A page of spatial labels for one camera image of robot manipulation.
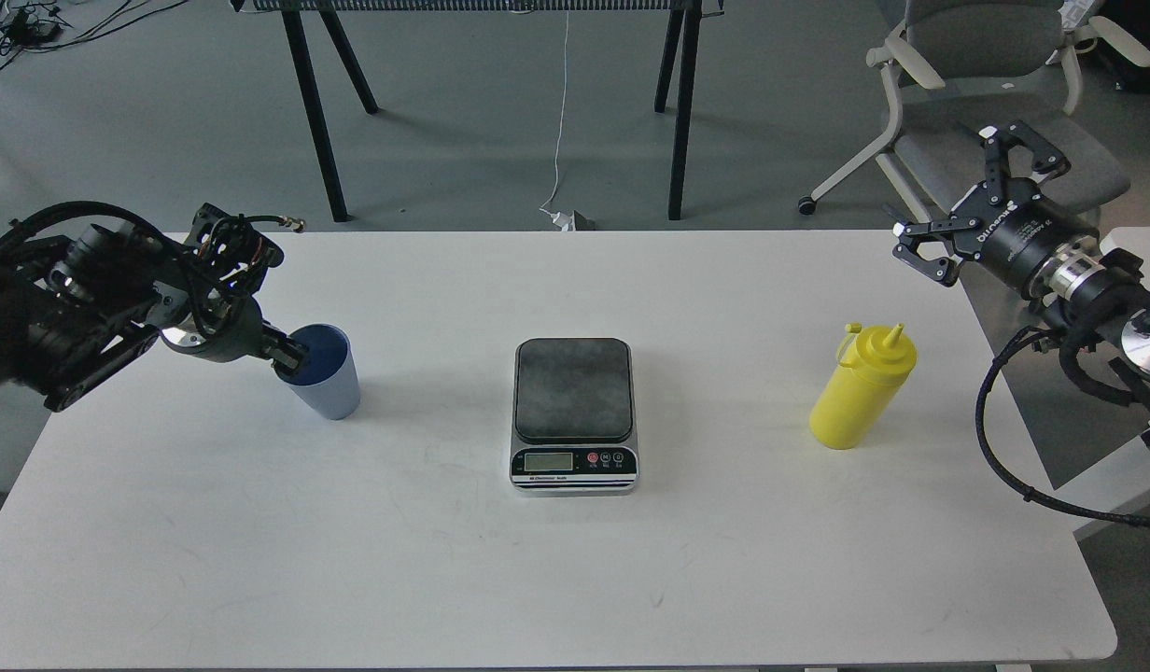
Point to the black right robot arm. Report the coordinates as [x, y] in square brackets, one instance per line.
[1094, 303]

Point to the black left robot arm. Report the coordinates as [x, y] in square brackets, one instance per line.
[87, 288]

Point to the yellow squeeze bottle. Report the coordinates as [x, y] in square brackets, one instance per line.
[871, 365]

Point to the digital kitchen scale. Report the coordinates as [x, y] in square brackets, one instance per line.
[574, 429]

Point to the blue ribbed plastic cup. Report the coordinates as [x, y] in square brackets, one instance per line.
[326, 380]

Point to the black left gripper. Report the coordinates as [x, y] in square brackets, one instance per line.
[218, 318]

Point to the black-legged background table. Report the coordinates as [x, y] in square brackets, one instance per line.
[494, 75]

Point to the grey office chair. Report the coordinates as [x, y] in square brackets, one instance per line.
[951, 68]

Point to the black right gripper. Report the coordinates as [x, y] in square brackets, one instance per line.
[1023, 233]

